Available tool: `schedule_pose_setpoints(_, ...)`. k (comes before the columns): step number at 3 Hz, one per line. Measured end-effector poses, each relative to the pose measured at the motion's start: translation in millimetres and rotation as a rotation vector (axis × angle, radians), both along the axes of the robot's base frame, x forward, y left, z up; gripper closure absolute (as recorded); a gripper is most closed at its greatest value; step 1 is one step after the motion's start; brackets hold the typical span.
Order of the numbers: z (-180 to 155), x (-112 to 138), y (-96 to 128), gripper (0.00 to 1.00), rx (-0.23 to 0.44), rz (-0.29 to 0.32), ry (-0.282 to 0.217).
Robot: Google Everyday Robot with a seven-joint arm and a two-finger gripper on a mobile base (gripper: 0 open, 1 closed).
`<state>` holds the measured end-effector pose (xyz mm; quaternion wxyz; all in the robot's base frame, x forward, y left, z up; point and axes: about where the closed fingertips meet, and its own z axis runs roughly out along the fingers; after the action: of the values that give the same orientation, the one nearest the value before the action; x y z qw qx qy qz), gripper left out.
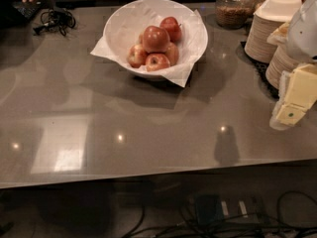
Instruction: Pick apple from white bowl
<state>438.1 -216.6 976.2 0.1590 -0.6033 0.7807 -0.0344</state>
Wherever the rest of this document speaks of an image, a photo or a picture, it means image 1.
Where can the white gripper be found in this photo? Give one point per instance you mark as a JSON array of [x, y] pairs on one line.
[[303, 34]]

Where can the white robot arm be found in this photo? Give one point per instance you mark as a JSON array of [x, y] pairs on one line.
[[301, 43]]

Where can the white bowl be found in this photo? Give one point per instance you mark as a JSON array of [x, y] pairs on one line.
[[128, 20]]

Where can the black mat under plates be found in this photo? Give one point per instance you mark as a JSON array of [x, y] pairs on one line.
[[260, 68]]

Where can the front paper plate stack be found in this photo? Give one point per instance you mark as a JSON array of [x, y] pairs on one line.
[[279, 63]]

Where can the paper plate stack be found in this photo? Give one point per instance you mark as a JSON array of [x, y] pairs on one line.
[[257, 47], [279, 63]]

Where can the back paper plate stack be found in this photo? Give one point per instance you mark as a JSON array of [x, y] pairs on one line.
[[257, 47]]

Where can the white foam container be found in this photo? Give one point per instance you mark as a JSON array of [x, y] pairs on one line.
[[278, 10]]

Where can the glass jar with grains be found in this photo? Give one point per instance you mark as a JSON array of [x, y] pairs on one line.
[[233, 14]]

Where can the dark power box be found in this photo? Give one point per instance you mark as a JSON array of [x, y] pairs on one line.
[[208, 209]]

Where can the white paper liner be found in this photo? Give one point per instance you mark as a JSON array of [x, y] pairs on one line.
[[185, 73]]

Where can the black laptop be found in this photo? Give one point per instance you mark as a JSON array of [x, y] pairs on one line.
[[18, 11]]

